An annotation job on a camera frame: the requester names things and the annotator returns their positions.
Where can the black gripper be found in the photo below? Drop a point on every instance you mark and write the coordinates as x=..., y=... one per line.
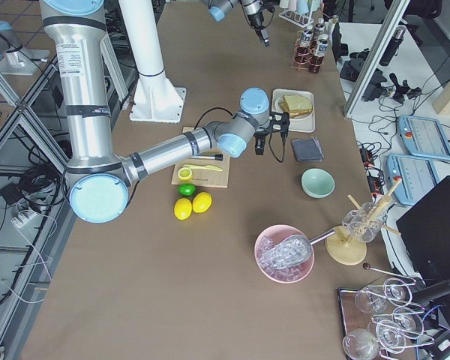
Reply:
x=253, y=18
x=259, y=144

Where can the bread slice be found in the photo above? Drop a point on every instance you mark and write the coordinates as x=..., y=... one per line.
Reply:
x=284, y=107
x=296, y=104

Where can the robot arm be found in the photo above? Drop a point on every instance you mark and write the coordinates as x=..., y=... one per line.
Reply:
x=218, y=9
x=99, y=179

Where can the cream rabbit serving tray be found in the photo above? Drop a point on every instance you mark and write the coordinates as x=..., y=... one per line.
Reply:
x=303, y=123

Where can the wine glass rack tray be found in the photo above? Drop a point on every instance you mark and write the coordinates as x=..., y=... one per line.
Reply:
x=381, y=320

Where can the steel muddler black cap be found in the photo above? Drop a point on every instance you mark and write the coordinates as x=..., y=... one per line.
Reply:
x=211, y=157

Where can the tea bottle front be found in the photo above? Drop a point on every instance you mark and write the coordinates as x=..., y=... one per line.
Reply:
x=303, y=48

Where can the tea bottle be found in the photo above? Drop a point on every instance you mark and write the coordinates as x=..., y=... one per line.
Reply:
x=303, y=48
x=318, y=54
x=318, y=30

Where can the grey folded cloth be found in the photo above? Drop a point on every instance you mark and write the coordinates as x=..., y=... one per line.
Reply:
x=307, y=150

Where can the yellow plastic knife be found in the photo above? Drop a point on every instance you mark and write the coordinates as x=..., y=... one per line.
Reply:
x=203, y=167

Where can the tea bottle back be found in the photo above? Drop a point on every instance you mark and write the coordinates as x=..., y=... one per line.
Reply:
x=318, y=30

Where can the tea bottle right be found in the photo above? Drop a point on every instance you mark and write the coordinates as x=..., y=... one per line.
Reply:
x=318, y=54

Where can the wooden cutting board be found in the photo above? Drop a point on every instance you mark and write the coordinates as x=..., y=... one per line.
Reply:
x=205, y=178

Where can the mint green bowl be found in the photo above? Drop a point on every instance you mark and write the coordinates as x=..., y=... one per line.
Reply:
x=317, y=183

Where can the half lemon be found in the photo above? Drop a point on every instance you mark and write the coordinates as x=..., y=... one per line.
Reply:
x=184, y=174

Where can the whole lemon upper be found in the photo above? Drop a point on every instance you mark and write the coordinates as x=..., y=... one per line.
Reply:
x=202, y=202

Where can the whole lemon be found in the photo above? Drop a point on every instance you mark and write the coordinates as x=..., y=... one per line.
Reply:
x=183, y=209
x=202, y=202

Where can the green lime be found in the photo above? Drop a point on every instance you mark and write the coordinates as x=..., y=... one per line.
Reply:
x=187, y=189

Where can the pink ice bowl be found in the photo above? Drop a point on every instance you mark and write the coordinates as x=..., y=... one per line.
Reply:
x=272, y=236

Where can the whole lemon lower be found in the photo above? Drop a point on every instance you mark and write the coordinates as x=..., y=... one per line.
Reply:
x=183, y=209

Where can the metal ice scoop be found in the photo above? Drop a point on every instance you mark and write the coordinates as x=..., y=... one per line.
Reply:
x=292, y=251

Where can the wooden cup stand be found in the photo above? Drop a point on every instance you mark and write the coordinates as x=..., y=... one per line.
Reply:
x=346, y=250

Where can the glass mug on stand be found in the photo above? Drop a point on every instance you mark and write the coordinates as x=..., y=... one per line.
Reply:
x=364, y=224

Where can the teach pendant lower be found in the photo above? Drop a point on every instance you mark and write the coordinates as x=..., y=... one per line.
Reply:
x=418, y=174

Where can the teach pendant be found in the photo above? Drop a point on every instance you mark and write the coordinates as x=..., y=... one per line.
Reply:
x=424, y=137
x=418, y=174

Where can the teach pendant upper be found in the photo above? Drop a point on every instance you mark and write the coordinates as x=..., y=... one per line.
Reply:
x=424, y=137

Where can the black laptop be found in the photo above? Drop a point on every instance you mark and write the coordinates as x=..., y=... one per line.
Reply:
x=425, y=231

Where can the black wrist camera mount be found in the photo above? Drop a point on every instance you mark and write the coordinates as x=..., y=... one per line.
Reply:
x=279, y=122

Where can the copper wire bottle rack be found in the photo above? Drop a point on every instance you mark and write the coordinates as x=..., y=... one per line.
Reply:
x=303, y=67

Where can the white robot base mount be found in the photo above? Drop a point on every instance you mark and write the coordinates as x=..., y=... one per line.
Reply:
x=155, y=99

